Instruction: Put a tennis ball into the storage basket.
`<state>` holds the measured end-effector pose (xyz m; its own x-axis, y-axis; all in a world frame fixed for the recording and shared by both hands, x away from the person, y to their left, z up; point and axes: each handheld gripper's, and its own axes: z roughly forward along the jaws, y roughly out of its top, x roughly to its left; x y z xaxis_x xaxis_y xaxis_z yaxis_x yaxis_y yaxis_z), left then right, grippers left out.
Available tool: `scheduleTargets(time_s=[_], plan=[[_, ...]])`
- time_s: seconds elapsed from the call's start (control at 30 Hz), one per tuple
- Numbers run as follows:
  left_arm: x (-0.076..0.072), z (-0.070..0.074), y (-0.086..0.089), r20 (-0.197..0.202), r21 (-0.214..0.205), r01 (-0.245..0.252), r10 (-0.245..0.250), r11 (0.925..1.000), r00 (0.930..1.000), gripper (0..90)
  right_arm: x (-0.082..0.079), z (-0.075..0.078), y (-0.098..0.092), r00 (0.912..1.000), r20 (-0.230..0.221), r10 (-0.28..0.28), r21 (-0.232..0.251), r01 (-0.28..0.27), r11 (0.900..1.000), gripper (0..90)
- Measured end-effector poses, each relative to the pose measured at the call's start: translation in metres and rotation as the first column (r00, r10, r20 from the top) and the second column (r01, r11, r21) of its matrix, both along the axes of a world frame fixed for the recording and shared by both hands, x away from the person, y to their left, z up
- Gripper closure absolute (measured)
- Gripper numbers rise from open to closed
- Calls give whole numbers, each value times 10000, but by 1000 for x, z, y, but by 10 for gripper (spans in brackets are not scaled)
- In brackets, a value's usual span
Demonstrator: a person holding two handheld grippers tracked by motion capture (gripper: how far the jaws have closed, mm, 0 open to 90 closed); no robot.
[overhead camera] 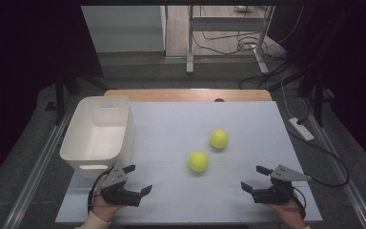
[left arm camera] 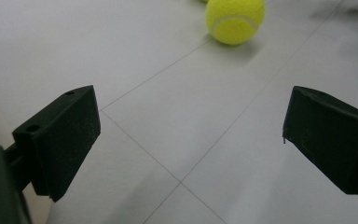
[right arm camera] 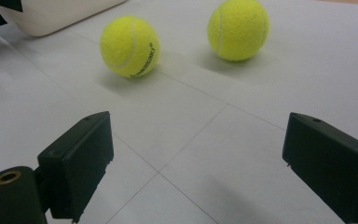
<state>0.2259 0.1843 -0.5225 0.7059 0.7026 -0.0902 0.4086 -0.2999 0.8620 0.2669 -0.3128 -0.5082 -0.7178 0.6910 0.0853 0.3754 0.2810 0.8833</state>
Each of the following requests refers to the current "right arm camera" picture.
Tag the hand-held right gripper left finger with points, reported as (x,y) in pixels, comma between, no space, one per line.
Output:
(77,161)

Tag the white plastic container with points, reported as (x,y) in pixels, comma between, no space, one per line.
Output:
(56,14)

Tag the yellow tennis ball with print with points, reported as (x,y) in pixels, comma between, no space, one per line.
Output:
(129,46)

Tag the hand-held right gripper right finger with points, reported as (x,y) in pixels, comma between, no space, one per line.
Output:
(332,165)

